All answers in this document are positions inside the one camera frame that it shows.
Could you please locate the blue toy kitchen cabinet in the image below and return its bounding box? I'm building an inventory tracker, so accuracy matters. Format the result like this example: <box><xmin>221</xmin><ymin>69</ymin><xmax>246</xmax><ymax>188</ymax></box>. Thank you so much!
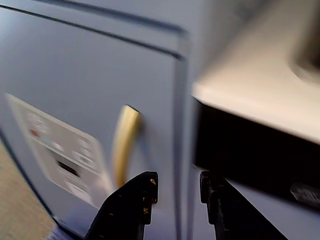
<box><xmin>0</xmin><ymin>0</ymin><xmax>320</xmax><ymax>240</ymax></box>

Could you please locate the gold handle of dispenser door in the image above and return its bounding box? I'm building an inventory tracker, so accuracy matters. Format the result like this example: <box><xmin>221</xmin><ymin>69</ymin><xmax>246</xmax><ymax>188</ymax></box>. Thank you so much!
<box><xmin>111</xmin><ymin>104</ymin><xmax>144</xmax><ymax>189</ymax></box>

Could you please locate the blue door with dispenser print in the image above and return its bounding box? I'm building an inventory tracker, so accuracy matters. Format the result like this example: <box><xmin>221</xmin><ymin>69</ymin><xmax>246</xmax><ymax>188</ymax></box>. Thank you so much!
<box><xmin>0</xmin><ymin>4</ymin><xmax>189</xmax><ymax>240</ymax></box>

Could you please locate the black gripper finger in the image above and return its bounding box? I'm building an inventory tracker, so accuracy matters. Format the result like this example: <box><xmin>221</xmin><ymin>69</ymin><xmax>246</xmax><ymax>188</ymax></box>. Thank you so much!
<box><xmin>84</xmin><ymin>170</ymin><xmax>159</xmax><ymax>240</ymax></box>
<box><xmin>199</xmin><ymin>170</ymin><xmax>289</xmax><ymax>240</ymax></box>

